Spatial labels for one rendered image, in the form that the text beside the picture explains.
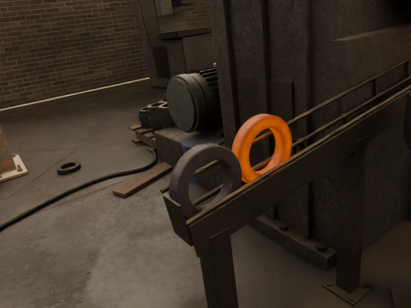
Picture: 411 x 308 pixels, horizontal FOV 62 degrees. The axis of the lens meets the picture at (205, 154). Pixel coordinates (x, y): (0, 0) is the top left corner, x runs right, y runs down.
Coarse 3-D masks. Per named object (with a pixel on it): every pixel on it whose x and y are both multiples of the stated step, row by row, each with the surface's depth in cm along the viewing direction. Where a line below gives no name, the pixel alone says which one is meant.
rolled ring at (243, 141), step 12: (252, 120) 81; (264, 120) 82; (276, 120) 84; (240, 132) 81; (252, 132) 80; (276, 132) 87; (288, 132) 88; (240, 144) 80; (276, 144) 90; (288, 144) 89; (240, 156) 80; (276, 156) 90; (288, 156) 90; (264, 168) 90
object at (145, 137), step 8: (152, 104) 289; (160, 104) 291; (144, 112) 298; (152, 112) 279; (160, 112) 261; (168, 112) 256; (144, 120) 302; (152, 120) 282; (160, 120) 266; (168, 120) 260; (136, 128) 313; (144, 128) 305; (152, 128) 288; (160, 128) 283; (136, 136) 323; (144, 136) 289; (152, 136) 284; (152, 144) 293
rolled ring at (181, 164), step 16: (208, 144) 75; (192, 160) 71; (208, 160) 74; (224, 160) 77; (176, 176) 71; (224, 176) 81; (240, 176) 81; (176, 192) 71; (224, 192) 81; (192, 208) 74
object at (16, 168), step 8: (0, 128) 268; (0, 136) 270; (0, 144) 272; (0, 152) 273; (8, 152) 276; (0, 160) 274; (8, 160) 278; (16, 160) 305; (0, 168) 276; (8, 168) 279; (16, 168) 282; (24, 168) 283; (0, 176) 268; (8, 176) 271; (16, 176) 272
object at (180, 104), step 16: (176, 80) 213; (192, 80) 209; (208, 80) 214; (176, 96) 219; (192, 96) 206; (208, 96) 210; (176, 112) 226; (192, 112) 209; (208, 112) 213; (176, 128) 257; (192, 128) 219; (208, 128) 233; (160, 144) 253; (176, 144) 231; (224, 144) 212; (160, 160) 263; (176, 160) 239; (208, 176) 208
